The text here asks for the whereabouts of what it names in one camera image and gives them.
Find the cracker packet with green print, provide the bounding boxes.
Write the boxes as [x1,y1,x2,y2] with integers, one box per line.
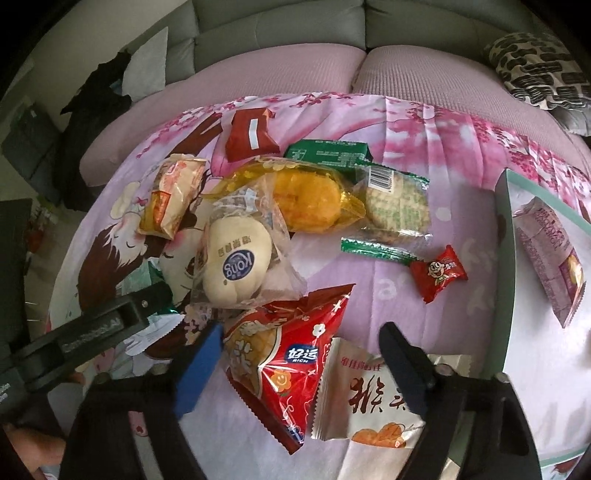
[353,162,434,241]

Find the teal cardboard box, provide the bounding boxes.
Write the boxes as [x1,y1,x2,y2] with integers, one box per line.
[480,168,591,469]

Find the white pillow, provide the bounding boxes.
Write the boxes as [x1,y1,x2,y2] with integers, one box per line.
[122,25,169,100]

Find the person's left hand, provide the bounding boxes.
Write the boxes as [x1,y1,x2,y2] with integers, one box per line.
[0,422,66,468]

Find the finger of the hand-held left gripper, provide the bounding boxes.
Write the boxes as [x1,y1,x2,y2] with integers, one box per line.
[113,281,181,330]

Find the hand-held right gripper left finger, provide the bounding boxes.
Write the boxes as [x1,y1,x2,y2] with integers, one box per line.
[58,320,225,480]

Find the red triangular snack bag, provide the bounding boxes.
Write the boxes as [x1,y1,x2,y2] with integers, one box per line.
[222,282,356,455]

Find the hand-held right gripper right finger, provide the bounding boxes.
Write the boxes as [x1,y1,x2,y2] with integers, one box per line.
[379,322,543,480]

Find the green foil packet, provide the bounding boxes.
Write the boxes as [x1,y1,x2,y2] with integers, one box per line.
[122,307,184,358]

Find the orange bread packet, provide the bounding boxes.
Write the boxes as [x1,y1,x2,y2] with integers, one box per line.
[137,154,209,240]

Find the clear packet with green edge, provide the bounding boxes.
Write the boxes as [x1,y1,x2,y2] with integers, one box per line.
[341,236,419,266]

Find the grey sofa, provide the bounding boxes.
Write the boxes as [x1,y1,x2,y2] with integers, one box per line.
[152,0,591,88]

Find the pink snack packet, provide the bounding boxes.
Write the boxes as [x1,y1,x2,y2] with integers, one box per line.
[514,198,587,328]

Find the white bun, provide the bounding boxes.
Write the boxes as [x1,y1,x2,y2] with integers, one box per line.
[189,178,308,310]

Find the yellow cake in clear packet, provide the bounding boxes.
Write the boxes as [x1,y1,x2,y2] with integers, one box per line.
[203,157,365,234]

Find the white packet with red characters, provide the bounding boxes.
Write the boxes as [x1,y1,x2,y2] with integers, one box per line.
[310,337,472,449]

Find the green snack packet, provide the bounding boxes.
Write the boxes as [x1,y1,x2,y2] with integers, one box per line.
[283,138,374,174]

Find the dark clothing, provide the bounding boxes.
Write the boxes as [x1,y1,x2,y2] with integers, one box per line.
[60,51,134,213]

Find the red snack packet white stripe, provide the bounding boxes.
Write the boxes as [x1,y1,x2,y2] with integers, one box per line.
[225,107,280,162]

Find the leopard print pillow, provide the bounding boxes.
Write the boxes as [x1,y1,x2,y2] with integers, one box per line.
[482,32,591,112]

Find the small red candy packet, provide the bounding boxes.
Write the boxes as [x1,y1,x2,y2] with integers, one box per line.
[410,244,468,304]

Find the dark grey object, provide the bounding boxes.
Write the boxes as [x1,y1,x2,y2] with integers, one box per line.
[0,102,61,195]

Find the pink printed blanket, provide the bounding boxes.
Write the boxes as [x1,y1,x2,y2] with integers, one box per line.
[46,92,591,480]

